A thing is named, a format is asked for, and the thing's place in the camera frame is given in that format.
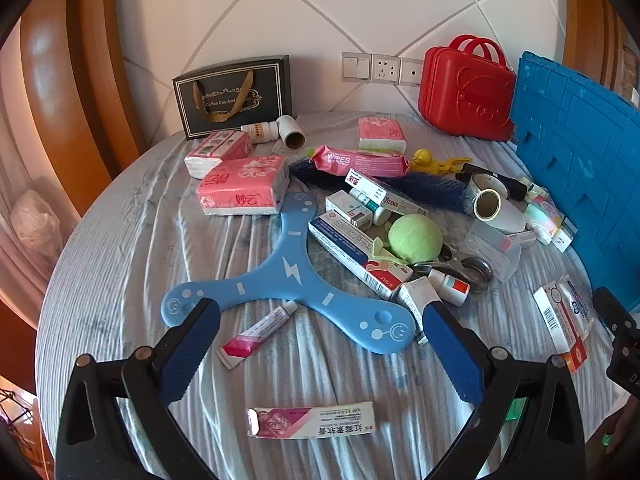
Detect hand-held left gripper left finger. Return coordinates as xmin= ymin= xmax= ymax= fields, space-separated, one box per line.
xmin=56 ymin=297 xmax=222 ymax=480

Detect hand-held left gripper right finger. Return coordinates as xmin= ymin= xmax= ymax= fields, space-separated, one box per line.
xmin=421 ymin=302 xmax=586 ymax=480

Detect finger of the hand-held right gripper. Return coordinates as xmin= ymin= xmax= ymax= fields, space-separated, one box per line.
xmin=594 ymin=287 xmax=640 ymax=333

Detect blue plastic crate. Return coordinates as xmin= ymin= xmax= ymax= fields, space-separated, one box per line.
xmin=510 ymin=51 xmax=640 ymax=293

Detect large pink flower tissue pack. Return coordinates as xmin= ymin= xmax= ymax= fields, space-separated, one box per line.
xmin=196 ymin=155 xmax=291 ymax=217

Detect bagged white orange box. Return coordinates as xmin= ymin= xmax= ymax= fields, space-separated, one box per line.
xmin=532 ymin=274 xmax=596 ymax=373

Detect pink white ointment tube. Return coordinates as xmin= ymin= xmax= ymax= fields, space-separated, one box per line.
xmin=216 ymin=300 xmax=300 ymax=371

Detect small bottle red green label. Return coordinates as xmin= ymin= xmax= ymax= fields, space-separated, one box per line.
xmin=427 ymin=268 xmax=471 ymax=306

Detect white grey medicine box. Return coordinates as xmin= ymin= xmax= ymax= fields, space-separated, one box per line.
xmin=397 ymin=277 xmax=443 ymax=345

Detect small white green box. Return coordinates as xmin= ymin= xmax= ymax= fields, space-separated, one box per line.
xmin=550 ymin=217 xmax=578 ymax=253

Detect grey metal scissors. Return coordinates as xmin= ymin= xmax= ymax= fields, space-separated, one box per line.
xmin=412 ymin=245 xmax=496 ymax=295

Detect clear plastic box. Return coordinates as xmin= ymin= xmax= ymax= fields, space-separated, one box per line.
xmin=459 ymin=220 xmax=522 ymax=282

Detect pastel candy pack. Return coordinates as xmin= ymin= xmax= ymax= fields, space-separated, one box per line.
xmin=522 ymin=195 xmax=566 ymax=246

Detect blue foam boomerang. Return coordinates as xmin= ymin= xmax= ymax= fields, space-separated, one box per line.
xmin=161 ymin=191 xmax=420 ymax=356

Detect green tennis ball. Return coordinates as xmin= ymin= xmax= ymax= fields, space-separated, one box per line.
xmin=388 ymin=214 xmax=444 ymax=263

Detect light green hair clip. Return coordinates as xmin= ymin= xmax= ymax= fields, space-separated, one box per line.
xmin=367 ymin=236 xmax=408 ymax=268

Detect flat pink white ointment box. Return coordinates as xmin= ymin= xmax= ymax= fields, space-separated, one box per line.
xmin=246 ymin=401 xmax=376 ymax=439

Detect white tape roll gold core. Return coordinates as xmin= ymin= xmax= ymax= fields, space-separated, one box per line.
xmin=467 ymin=172 xmax=526 ymax=233

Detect small clear snack packet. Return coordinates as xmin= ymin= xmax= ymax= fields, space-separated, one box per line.
xmin=517 ymin=176 xmax=548 ymax=201

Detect long white red medicine box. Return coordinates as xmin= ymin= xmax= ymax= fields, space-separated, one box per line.
xmin=307 ymin=210 xmax=413 ymax=301

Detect black folding umbrella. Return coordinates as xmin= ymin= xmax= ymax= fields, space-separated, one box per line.
xmin=456 ymin=162 xmax=528 ymax=201

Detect dark blue feather brush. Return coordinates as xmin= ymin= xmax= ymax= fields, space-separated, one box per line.
xmin=289 ymin=159 xmax=473 ymax=216

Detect white medicine box red stripe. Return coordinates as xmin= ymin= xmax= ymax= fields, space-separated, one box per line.
xmin=345 ymin=167 xmax=428 ymax=217

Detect small white medicine box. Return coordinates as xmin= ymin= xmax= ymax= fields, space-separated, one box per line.
xmin=325 ymin=190 xmax=373 ymax=228

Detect small white bottle green label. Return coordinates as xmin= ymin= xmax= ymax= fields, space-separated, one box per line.
xmin=350 ymin=187 xmax=393 ymax=226

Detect yellow duck clip toy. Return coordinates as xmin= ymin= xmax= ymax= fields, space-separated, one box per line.
xmin=410 ymin=148 xmax=472 ymax=176

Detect pink white tissue pack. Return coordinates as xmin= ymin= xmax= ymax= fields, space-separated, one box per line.
xmin=184 ymin=130 xmax=252 ymax=179

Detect white plastic bag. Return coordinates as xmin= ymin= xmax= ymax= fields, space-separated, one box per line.
xmin=11 ymin=190 xmax=57 ymax=261

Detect pink wet wipes pack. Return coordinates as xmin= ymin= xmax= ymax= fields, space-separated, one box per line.
xmin=309 ymin=144 xmax=411 ymax=178

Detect white medicine bottle orange label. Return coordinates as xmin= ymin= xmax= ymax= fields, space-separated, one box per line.
xmin=240 ymin=120 xmax=280 ymax=145

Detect small pink tissue pack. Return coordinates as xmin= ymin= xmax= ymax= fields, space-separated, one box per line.
xmin=357 ymin=116 xmax=407 ymax=155

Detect white paper roll cardboard core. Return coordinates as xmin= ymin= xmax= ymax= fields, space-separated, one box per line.
xmin=277 ymin=115 xmax=306 ymax=150

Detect red mini suitcase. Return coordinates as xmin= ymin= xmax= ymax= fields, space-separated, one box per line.
xmin=418 ymin=34 xmax=517 ymax=142

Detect black gift bag gold handle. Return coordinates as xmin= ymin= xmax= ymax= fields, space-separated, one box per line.
xmin=172 ymin=55 xmax=293 ymax=141

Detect curved wooden frame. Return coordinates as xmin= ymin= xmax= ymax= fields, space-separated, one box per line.
xmin=20 ymin=0 xmax=146 ymax=221

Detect white small wall socket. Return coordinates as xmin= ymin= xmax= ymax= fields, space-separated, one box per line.
xmin=400 ymin=57 xmax=426 ymax=86

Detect wooden door frame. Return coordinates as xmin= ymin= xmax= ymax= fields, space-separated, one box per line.
xmin=560 ymin=0 xmax=626 ymax=91

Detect white wall switch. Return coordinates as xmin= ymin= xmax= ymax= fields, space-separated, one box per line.
xmin=341 ymin=52 xmax=373 ymax=82

